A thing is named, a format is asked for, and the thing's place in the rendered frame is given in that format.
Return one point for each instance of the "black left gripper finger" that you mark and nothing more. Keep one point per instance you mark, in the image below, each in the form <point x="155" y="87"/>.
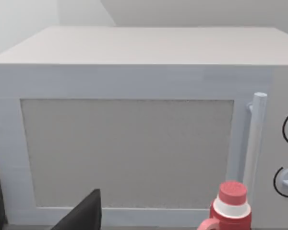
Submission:
<point x="86" y="213"/>

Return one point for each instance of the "pale blue microwave door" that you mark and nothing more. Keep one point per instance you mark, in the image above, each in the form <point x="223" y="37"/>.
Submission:
<point x="127" y="153"/>

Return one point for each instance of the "red bottle with pink cap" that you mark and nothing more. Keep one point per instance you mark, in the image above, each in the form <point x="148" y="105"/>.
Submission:
<point x="230" y="208"/>

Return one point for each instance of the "pale microwave oven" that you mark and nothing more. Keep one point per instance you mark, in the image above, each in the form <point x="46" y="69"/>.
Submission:
<point x="144" y="48"/>

